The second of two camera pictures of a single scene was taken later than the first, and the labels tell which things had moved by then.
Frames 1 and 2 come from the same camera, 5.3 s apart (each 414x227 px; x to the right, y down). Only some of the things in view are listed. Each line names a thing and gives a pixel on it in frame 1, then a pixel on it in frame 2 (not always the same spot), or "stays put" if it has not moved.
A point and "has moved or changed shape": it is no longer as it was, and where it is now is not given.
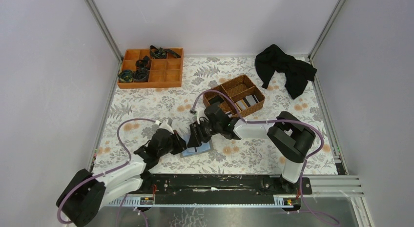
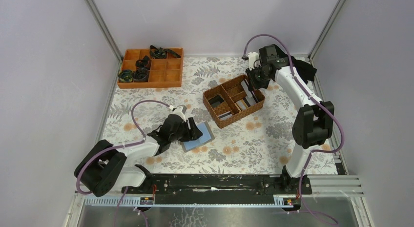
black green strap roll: [126, 76] stays put
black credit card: [217, 98] stays put
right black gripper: [198, 133] -> [254, 79]
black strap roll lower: [141, 75] stays put
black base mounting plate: [220, 189] stays put
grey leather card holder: [206, 146] has moved or changed shape
